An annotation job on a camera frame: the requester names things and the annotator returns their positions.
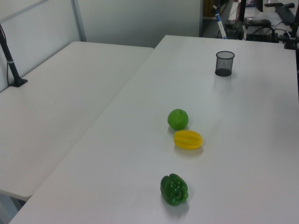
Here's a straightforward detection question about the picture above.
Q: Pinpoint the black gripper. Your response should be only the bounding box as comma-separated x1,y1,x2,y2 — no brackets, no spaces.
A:
211,0,229,14

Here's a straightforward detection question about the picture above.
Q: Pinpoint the blue capped white marker pen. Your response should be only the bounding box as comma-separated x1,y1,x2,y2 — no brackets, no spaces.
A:
214,12,228,41

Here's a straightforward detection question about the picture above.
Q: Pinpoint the black mesh pen cup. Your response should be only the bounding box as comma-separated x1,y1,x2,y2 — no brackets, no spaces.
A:
214,51,235,77

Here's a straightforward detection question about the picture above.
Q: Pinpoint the black electronics box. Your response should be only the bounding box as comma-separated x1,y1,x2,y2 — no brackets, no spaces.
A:
245,19,280,43

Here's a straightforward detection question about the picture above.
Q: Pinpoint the black keyboard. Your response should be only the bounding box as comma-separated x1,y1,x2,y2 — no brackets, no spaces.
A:
263,2,299,24

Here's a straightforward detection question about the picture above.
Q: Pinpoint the green toy apple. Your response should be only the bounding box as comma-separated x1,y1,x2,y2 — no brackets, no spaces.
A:
167,108,189,131

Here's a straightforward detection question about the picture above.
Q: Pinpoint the yellow toy starfruit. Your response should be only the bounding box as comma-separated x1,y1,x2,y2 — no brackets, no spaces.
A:
173,130,204,150

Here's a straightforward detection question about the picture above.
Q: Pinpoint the white folding table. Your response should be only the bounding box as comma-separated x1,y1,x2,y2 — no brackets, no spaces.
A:
0,41,155,202

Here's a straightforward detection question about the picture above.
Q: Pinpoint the green toy bell pepper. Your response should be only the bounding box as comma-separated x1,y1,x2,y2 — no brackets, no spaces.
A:
160,173,189,206

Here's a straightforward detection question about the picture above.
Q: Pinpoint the black camera stand with clamp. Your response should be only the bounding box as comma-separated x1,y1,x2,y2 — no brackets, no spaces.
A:
283,9,299,50

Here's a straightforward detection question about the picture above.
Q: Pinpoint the grey partition frame post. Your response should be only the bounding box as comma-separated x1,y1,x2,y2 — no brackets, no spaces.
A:
71,0,87,43

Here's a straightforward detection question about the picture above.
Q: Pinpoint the black camera stand pole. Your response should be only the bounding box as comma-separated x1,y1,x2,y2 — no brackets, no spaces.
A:
0,23,28,88

